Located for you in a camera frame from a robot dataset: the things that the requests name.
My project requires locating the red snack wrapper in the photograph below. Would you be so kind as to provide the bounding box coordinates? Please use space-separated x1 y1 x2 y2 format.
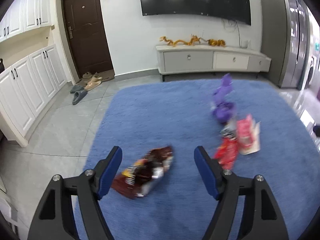
213 123 239 170

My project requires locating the pink white snack packet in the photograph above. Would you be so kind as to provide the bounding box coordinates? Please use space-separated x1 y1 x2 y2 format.
236 114 260 155

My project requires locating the dark brown snack wrapper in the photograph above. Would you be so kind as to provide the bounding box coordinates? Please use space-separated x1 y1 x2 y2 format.
111 145 174 199

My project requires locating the purple plastic wrapper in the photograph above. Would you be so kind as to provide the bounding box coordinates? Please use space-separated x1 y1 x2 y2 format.
210 73 236 124

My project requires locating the grey slipper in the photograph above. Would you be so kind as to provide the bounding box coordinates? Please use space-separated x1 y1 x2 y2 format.
70 85 84 94
72 89 88 105

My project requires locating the white lower shoe cabinet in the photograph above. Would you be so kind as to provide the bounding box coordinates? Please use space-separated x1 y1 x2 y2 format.
1 44 67 147

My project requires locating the blue fuzzy blanket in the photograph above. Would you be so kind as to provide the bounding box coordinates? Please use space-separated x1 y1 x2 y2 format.
86 80 319 239

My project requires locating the tan slipper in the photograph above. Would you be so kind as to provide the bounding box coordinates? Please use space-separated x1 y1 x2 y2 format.
84 76 103 91

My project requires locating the white washing machine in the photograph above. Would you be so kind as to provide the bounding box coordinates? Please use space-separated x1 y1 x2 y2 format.
305 55 317 88

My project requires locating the white grey TV cabinet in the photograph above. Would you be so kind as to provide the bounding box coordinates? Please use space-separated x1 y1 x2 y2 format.
156 45 271 76

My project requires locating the golden dragon ornament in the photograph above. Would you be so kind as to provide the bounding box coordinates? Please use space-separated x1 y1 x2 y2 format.
159 35 226 47

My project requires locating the grey double-door refrigerator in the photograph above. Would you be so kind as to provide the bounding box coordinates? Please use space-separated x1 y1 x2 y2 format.
261 0 310 89

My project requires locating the dark brown entrance door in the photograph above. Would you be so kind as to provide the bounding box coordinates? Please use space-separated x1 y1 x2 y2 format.
62 0 113 77

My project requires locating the white upper wall cabinet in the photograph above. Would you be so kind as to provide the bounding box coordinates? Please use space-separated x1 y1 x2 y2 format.
1 0 51 42

